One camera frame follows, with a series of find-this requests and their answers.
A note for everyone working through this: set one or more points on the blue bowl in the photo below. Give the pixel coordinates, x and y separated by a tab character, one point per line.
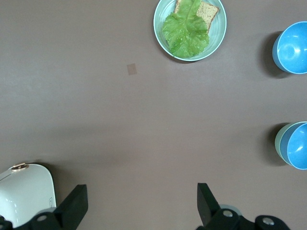
292	48
297	146

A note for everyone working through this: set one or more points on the white toaster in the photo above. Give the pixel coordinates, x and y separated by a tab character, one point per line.
24	191

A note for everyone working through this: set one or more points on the pale green plate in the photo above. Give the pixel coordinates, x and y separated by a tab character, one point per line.
217	36

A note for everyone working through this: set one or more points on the green lettuce leaf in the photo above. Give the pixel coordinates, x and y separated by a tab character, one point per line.
185	33

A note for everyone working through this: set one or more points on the green bowl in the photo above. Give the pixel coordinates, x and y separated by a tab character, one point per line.
278	143

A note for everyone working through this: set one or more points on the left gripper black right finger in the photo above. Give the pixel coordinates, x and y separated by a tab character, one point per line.
207	210

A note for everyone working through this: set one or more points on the brown tape patch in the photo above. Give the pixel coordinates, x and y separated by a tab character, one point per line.
132	69

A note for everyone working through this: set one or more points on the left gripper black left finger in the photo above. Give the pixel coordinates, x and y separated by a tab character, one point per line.
72	208

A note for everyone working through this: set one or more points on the brown bread slice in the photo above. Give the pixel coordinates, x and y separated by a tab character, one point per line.
208	12

